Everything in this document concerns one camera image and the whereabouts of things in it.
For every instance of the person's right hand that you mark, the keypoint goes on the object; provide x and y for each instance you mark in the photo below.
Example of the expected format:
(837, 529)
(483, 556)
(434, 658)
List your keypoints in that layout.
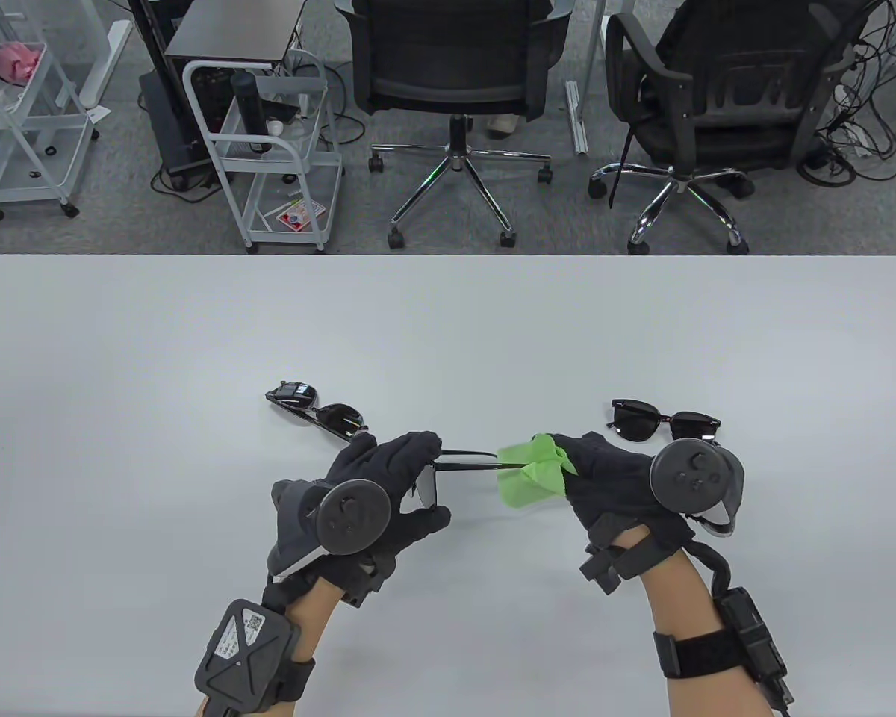
(612, 485)

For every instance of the person's left hand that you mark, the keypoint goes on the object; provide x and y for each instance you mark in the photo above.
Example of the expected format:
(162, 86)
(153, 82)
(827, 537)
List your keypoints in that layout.
(381, 463)

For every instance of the black sunglasses thin temples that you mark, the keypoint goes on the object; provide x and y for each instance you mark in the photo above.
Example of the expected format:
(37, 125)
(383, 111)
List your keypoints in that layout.
(427, 489)

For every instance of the black square sunglasses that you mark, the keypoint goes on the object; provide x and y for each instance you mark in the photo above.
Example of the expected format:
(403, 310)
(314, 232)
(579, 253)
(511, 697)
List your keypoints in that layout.
(635, 422)

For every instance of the green microfibre cloth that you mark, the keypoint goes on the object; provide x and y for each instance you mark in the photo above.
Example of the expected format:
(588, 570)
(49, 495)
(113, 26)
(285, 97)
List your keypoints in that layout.
(526, 478)

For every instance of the black aviator sunglasses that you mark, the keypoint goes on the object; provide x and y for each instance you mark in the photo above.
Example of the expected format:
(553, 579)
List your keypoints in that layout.
(299, 394)

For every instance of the person's right forearm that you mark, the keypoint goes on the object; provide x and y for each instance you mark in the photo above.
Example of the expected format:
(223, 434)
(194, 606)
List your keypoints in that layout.
(679, 597)

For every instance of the black caged tracker white label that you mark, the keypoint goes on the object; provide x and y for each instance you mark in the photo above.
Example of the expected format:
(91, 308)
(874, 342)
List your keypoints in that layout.
(243, 646)

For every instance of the red white packet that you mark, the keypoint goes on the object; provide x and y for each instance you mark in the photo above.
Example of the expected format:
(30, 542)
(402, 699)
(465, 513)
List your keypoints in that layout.
(299, 216)

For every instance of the black mesh office chair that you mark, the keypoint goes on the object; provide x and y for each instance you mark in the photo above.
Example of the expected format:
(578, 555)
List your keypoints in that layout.
(717, 142)
(448, 75)

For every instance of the small black device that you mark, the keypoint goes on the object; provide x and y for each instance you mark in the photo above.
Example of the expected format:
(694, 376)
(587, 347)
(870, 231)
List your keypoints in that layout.
(284, 110)

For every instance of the white desk leg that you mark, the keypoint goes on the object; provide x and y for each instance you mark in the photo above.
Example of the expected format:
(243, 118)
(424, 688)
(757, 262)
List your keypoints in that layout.
(576, 119)
(104, 67)

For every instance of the black cylindrical bottle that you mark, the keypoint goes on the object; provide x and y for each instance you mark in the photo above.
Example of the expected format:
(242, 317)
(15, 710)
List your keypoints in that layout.
(250, 104)

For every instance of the black computer tower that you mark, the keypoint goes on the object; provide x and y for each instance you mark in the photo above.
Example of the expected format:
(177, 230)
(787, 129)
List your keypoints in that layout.
(172, 127)

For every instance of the white power strip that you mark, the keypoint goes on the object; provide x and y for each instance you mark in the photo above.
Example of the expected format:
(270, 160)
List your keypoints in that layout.
(855, 138)

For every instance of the white paper tag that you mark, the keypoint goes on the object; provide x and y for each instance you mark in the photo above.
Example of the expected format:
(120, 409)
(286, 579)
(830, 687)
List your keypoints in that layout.
(98, 114)

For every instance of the dark brown side table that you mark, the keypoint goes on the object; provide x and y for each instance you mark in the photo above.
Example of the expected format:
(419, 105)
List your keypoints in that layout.
(231, 30)

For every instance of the white metal shelf cart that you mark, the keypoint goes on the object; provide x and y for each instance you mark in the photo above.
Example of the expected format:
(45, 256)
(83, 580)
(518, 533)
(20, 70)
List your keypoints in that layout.
(15, 160)

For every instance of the pink cloth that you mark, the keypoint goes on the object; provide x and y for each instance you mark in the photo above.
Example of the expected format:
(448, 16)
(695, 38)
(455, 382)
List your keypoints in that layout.
(11, 60)

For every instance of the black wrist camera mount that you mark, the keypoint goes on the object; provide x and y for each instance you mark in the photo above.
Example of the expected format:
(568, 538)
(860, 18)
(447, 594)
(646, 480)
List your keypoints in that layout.
(601, 571)
(366, 582)

